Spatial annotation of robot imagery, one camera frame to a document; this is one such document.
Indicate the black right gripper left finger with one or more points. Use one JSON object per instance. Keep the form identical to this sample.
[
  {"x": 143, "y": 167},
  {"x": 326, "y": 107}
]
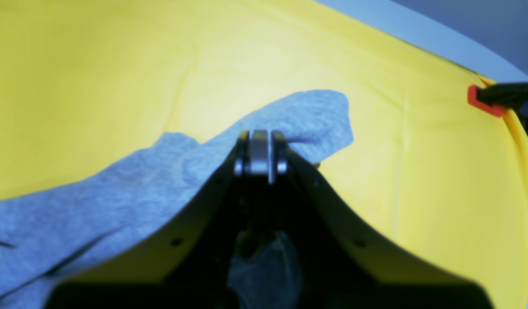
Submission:
[{"x": 186, "y": 263}]

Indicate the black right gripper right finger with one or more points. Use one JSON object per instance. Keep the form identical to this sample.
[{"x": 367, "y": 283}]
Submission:
[{"x": 345, "y": 262}]

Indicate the grey t-shirt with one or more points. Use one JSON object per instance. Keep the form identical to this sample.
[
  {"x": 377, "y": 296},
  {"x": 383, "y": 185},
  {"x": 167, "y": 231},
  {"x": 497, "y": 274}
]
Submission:
[{"x": 49, "y": 235}]

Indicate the yellow table cloth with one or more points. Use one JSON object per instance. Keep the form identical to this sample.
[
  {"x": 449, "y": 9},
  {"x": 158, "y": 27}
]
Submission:
[{"x": 86, "y": 82}]

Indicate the blue red clamp left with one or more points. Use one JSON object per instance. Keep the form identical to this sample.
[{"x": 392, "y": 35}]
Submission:
[{"x": 498, "y": 98}]

